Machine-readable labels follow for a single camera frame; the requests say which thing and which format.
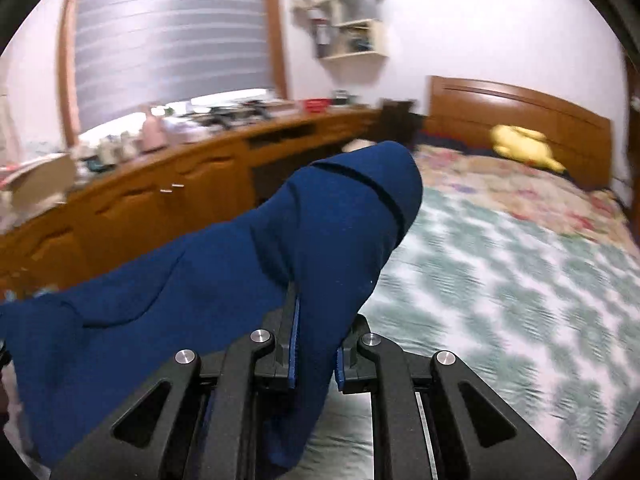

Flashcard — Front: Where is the wooden bed headboard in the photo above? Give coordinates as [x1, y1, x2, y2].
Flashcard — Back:
[424, 76, 612, 188]

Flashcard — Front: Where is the grey window blind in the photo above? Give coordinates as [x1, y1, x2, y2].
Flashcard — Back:
[75, 0, 274, 130]

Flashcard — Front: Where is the navy blue jacket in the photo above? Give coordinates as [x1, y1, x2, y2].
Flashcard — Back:
[1, 141, 423, 479]

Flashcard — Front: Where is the long wooden desk cabinet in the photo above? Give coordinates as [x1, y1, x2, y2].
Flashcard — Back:
[1, 108, 378, 297]

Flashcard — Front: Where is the pink bottle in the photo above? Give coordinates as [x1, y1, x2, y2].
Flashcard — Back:
[141, 105, 167, 153]

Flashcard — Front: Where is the dark chair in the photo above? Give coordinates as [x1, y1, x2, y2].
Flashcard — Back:
[378, 100, 422, 150]

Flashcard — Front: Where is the floral pink blanket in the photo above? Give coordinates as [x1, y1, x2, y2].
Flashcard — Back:
[413, 145, 639, 258]

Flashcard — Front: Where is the red basket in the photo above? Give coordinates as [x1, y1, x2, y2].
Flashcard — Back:
[302, 98, 331, 114]

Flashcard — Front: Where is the yellow plush toy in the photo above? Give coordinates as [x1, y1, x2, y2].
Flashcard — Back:
[490, 125, 565, 174]

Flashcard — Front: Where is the leaf pattern bed quilt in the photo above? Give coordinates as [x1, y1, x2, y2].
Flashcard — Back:
[362, 188, 639, 479]

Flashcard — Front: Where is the white wall shelf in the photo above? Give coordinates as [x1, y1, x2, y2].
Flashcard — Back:
[308, 0, 387, 62]

